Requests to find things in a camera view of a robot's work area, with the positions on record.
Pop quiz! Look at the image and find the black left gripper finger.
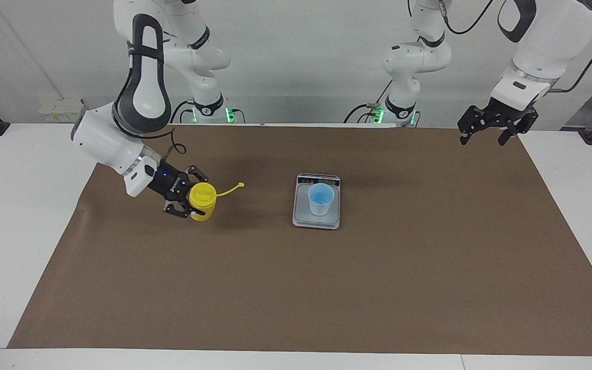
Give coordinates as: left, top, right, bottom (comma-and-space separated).
457, 106, 488, 146
499, 110, 539, 146

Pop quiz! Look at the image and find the yellow squeeze bottle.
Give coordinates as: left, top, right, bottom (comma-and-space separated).
188, 181, 246, 222

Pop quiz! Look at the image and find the light blue plastic cup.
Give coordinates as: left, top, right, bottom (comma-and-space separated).
308, 183, 336, 216

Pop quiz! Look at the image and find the silver digital kitchen scale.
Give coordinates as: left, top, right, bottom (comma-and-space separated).
292, 173, 341, 230

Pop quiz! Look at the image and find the white power strip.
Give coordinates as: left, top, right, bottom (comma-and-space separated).
38, 98, 88, 123

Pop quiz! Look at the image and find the brown paper mat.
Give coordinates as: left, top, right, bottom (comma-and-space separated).
7, 123, 592, 356

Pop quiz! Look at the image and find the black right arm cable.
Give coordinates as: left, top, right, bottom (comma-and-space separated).
137, 127, 188, 158

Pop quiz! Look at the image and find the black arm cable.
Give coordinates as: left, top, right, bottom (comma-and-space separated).
137, 127, 188, 158
442, 0, 592, 94

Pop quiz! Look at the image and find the black base cable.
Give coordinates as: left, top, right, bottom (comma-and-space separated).
170, 99, 196, 124
343, 80, 394, 124

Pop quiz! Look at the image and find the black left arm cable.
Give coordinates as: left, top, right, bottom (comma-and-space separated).
442, 0, 592, 94

